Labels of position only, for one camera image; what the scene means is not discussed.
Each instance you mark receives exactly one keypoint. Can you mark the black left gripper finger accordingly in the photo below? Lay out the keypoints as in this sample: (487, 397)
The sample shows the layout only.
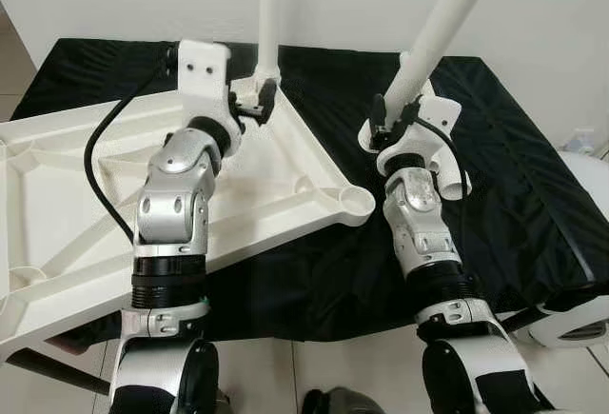
(268, 100)

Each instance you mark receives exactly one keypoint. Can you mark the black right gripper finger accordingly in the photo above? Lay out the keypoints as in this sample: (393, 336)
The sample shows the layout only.
(379, 119)

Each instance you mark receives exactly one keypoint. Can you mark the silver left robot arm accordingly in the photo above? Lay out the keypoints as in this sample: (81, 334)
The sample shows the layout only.
(171, 243)

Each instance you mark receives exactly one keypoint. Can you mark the black tablecloth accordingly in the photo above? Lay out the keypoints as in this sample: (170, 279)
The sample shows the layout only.
(533, 205)

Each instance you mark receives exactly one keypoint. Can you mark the white rounded appliance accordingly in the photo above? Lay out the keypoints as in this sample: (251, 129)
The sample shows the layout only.
(580, 205)

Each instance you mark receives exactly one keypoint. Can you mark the black metal table leg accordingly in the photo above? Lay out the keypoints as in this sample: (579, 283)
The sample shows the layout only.
(520, 319)
(57, 372)

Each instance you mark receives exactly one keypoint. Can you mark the grey robot right leg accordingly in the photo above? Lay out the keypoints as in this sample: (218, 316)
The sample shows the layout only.
(338, 403)

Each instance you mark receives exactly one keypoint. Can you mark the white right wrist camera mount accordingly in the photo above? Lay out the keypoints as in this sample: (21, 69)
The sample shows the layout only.
(433, 114)

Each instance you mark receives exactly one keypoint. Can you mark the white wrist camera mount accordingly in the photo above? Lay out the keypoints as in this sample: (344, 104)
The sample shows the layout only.
(433, 114)
(202, 71)

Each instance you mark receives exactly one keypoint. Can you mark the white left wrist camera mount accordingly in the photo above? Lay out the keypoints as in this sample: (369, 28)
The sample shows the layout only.
(202, 71)

